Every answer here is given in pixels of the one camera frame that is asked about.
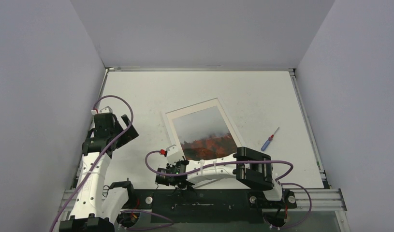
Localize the blue red screwdriver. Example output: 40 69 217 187
261 127 280 152

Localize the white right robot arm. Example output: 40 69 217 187
149 145 296 208

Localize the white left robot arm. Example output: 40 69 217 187
58 113 139 232

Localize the autumn forest photo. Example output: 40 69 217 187
171 106 242 161

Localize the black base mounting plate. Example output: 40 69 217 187
123 189 297 224

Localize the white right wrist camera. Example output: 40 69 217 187
166 145 186 165

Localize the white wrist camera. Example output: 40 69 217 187
166 145 186 165
90 106 113 116

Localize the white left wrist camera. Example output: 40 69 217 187
90 106 113 116

